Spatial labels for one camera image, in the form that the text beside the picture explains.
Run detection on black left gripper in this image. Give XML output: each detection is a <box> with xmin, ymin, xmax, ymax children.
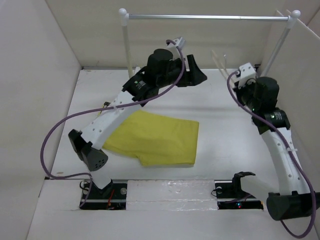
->
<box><xmin>157</xmin><ymin>55</ymin><xmax>207</xmax><ymax>89</ymax></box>

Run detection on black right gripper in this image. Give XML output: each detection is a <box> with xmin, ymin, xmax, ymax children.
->
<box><xmin>234</xmin><ymin>77</ymin><xmax>260</xmax><ymax>112</ymax></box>

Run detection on beige trouser hanger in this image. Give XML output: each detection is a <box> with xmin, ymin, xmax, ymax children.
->
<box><xmin>210</xmin><ymin>49</ymin><xmax>233</xmax><ymax>81</ymax></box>

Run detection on yellow trousers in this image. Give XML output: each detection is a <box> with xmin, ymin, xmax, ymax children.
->
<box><xmin>102</xmin><ymin>110</ymin><xmax>200</xmax><ymax>167</ymax></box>

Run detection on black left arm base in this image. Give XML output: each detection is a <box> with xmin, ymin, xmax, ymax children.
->
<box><xmin>79</xmin><ymin>180</ymin><xmax>128</xmax><ymax>211</ymax></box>

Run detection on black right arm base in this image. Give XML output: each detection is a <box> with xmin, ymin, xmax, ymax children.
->
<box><xmin>210</xmin><ymin>171</ymin><xmax>264</xmax><ymax>210</ymax></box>

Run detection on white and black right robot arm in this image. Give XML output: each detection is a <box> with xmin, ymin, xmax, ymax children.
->
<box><xmin>228</xmin><ymin>75</ymin><xmax>320</xmax><ymax>221</ymax></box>

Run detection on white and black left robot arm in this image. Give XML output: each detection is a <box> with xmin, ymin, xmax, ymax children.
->
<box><xmin>68</xmin><ymin>46</ymin><xmax>208</xmax><ymax>199</ymax></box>

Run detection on white clothes rack with metal bar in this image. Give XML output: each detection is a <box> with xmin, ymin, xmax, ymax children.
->
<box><xmin>115</xmin><ymin>8</ymin><xmax>301</xmax><ymax>77</ymax></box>

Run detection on white foam block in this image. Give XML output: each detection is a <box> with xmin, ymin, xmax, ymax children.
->
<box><xmin>126</xmin><ymin>179</ymin><xmax>218</xmax><ymax>211</ymax></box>

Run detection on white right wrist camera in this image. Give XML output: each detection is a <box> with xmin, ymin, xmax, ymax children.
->
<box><xmin>237</xmin><ymin>62</ymin><xmax>257</xmax><ymax>89</ymax></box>

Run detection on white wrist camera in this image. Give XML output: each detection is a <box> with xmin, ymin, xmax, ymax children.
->
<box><xmin>237</xmin><ymin>62</ymin><xmax>257</xmax><ymax>89</ymax></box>
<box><xmin>166</xmin><ymin>36</ymin><xmax>186</xmax><ymax>55</ymax></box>

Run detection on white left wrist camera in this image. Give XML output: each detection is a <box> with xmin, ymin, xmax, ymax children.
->
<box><xmin>166</xmin><ymin>36</ymin><xmax>186</xmax><ymax>55</ymax></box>

